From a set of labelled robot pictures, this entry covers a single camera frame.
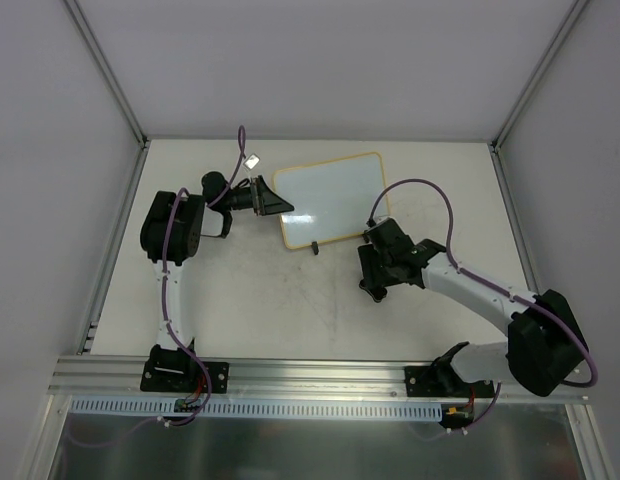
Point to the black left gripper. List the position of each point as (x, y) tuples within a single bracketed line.
[(259, 196)]

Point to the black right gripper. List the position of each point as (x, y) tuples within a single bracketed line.
[(369, 270)]

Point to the yellow framed whiteboard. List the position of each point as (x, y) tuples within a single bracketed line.
[(332, 199)]

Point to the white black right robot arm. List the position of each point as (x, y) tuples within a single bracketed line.
[(542, 342)]

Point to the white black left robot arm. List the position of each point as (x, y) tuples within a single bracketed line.
[(171, 233)]

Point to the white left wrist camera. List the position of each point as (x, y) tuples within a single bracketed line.
[(251, 162)]

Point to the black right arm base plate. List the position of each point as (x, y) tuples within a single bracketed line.
[(442, 382)]

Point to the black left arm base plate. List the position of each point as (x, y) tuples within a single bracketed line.
[(174, 371)]

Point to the white slotted cable duct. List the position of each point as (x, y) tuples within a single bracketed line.
[(225, 407)]

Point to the aluminium front rail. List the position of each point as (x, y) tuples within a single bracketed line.
[(248, 378)]

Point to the grey left wall post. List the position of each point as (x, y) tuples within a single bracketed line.
[(82, 24)]

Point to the grey corner wall post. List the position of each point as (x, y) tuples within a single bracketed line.
[(550, 53)]

